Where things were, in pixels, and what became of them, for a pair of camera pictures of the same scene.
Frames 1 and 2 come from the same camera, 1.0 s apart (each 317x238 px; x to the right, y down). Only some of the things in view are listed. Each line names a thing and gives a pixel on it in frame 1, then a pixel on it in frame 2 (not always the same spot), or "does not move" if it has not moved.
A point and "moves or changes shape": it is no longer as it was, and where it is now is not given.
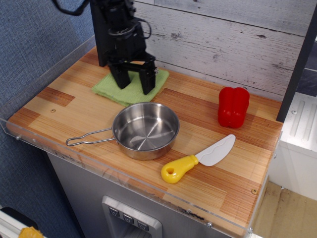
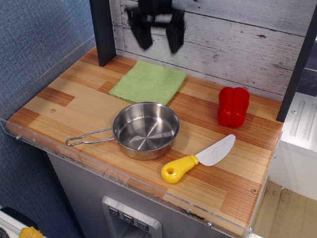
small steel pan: [144, 131] does not move
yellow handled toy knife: [173, 172] does not move
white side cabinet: [294, 166] does not move
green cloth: [106, 88] moves or changes shape
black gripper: [128, 48] -> [141, 26]
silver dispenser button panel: [124, 221] does not move
